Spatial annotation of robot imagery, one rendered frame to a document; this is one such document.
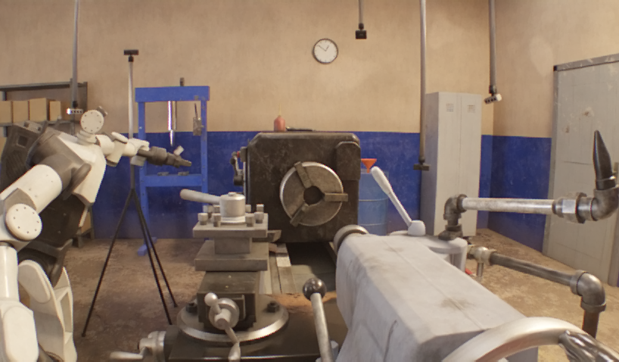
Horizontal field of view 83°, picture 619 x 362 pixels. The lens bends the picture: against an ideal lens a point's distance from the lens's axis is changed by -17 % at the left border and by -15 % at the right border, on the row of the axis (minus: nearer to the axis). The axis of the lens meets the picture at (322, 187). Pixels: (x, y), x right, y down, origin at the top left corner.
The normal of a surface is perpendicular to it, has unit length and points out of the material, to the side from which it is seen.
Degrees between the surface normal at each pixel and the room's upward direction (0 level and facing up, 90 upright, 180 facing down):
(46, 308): 90
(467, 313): 0
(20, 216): 60
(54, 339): 90
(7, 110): 90
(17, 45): 90
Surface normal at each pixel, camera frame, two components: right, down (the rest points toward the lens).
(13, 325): 0.87, -0.46
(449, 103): 0.15, 0.14
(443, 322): 0.01, -0.99
